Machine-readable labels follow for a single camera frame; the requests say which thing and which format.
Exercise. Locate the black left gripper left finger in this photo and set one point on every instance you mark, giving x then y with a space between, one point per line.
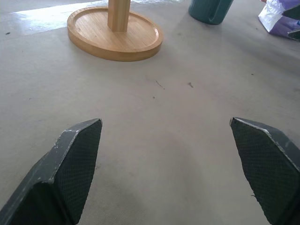
47 178

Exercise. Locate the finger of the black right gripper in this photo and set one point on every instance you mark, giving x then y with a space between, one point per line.
294 12
295 34

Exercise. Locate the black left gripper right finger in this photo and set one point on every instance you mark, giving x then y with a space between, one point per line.
269 164

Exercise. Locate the dark green ribbed cup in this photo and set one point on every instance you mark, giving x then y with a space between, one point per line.
206 11

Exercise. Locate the round wooden stand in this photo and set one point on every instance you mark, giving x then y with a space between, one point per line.
122 42

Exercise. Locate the white and purple plastic bag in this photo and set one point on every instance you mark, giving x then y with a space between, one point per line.
272 20

